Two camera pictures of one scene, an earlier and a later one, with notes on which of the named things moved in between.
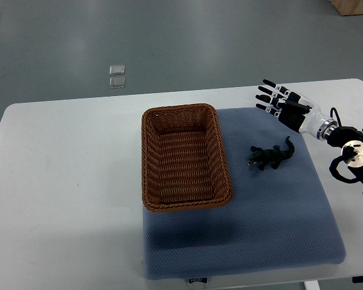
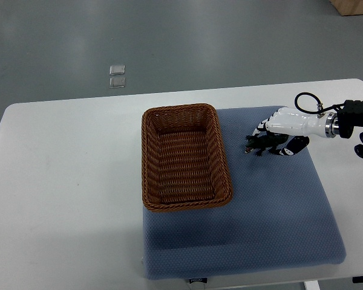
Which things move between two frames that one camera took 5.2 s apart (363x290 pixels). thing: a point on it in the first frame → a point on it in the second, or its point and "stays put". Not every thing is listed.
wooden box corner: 354,7 stays put
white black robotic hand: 301,113 → 300,125
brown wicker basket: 183,162 stays put
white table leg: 311,285 stays put
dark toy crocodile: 273,156 → 269,141
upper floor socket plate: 115,70 stays put
